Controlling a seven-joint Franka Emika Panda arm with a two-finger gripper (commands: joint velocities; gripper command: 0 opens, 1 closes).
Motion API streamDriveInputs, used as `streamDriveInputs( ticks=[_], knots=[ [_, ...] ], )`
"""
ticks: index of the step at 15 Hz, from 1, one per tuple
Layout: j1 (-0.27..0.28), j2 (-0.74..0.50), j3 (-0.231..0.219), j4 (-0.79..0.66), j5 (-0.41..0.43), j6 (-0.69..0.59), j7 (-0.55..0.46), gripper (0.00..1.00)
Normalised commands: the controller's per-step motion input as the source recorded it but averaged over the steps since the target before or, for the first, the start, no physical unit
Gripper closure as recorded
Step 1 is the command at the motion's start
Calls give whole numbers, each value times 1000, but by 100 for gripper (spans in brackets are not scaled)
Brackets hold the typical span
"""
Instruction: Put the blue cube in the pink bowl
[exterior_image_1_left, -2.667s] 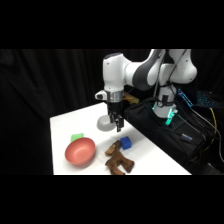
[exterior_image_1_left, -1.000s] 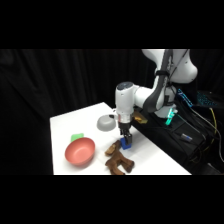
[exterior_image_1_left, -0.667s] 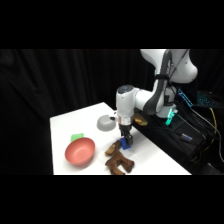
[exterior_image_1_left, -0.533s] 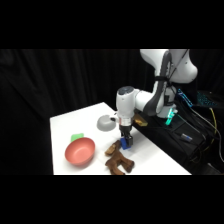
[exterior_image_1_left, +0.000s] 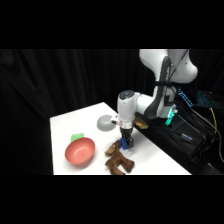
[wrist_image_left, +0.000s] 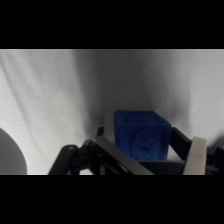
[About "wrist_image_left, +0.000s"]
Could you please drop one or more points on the blue cube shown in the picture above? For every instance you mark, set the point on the blue cube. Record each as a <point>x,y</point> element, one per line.
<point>141,133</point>

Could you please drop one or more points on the grey bowl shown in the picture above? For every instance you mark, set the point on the grey bowl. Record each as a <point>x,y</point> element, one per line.
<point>11,156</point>

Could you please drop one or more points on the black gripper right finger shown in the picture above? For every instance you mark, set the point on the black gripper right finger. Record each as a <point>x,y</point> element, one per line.
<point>195,155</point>

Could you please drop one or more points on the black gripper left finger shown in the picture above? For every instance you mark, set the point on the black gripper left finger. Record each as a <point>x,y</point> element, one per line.
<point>110,156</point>

